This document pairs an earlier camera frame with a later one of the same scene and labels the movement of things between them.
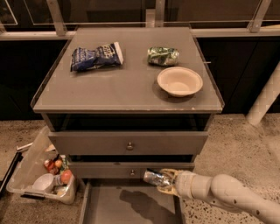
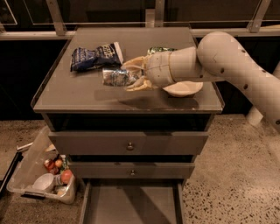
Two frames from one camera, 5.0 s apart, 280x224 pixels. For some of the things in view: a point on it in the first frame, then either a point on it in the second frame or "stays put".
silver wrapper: [156, 178] → [116, 77]
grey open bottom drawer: [127, 201] stays put
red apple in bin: [66, 176] stays put
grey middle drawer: [122, 170] stays put
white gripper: [185, 183] → [157, 69]
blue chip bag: [84, 59] stays put
